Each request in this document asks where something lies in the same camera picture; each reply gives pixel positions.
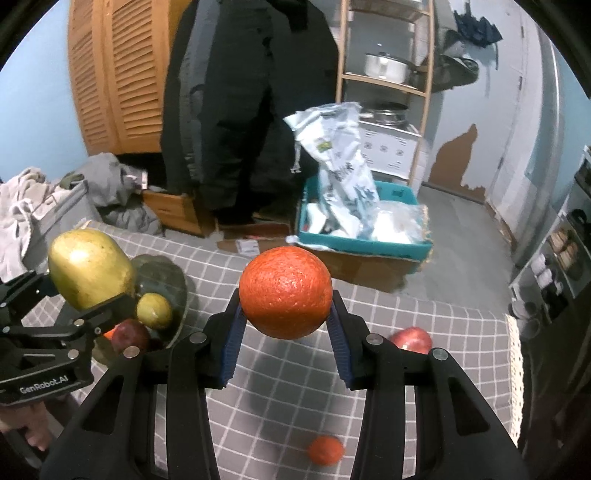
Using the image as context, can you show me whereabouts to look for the grey checked tablecloth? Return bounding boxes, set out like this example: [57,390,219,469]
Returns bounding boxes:
[18,219,525,480]

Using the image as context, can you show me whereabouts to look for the dark coat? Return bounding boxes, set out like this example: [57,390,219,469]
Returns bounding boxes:
[159,0,342,227]

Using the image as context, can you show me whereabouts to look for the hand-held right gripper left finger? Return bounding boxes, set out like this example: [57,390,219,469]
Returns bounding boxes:
[39,288,247,480]

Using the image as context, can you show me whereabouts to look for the teal cardboard box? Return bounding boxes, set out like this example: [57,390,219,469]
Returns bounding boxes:
[288,178,435,294]

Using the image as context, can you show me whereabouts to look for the dark red apple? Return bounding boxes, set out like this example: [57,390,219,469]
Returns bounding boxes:
[112,320,151,354]

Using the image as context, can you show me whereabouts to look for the clear plastic bag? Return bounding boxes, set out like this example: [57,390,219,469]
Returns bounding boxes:
[369,203,432,243]

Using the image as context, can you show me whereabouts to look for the grey clothing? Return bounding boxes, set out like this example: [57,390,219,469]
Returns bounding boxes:
[83,152,164,237]

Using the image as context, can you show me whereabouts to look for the pile of clothes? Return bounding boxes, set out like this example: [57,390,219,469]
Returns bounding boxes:
[0,167,61,282]

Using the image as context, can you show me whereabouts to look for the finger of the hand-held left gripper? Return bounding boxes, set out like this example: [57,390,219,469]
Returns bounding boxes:
[65,291,139,342]
[0,270,63,324]

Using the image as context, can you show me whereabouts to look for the large yellow pear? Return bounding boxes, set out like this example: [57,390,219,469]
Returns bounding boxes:
[47,229,137,311]

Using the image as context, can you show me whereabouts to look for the wooden shelf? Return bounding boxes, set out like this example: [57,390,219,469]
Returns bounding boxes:
[335,0,437,195]

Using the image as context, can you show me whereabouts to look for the metal storage rack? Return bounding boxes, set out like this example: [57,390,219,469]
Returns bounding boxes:
[508,145,591,333]

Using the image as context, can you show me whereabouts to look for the grey fabric bin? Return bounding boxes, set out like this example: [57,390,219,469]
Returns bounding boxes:
[28,180,102,241]

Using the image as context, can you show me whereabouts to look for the small yellow fruit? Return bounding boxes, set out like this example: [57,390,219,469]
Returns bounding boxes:
[136,292,174,330]

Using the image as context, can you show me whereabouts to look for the small tangerine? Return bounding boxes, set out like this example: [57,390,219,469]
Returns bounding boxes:
[308,435,345,465]

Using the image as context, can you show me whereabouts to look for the white patterned box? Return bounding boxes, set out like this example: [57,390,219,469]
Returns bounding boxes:
[358,121,422,181]

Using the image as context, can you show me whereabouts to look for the white printed plastic bag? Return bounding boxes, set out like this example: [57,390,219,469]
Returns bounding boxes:
[283,102,382,241]

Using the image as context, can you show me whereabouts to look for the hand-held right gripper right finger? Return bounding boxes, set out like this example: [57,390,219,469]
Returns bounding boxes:
[327,290,532,480]

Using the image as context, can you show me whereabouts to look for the flat cardboard piece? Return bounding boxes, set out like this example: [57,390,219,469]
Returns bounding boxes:
[217,235,291,254]

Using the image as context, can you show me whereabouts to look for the dark green glass bowl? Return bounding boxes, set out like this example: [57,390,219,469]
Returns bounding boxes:
[92,254,189,365]

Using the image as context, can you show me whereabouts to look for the metal pot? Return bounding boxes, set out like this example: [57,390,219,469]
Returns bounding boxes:
[358,102,411,127]
[362,52,416,84]

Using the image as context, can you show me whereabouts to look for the grey hanging bag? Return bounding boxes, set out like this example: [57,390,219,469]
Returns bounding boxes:
[434,28,481,90]

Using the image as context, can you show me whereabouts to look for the wooden drawer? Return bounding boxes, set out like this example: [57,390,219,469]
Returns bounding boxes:
[141,189,218,238]

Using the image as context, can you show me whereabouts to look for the dark hanging clothes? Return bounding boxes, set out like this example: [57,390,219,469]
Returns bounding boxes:
[450,7,504,47]

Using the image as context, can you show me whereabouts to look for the wooden louvred cabinet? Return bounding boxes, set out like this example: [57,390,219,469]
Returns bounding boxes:
[67,0,195,158]

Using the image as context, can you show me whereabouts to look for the person's left hand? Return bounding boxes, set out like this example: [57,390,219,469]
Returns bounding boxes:
[0,404,51,452]

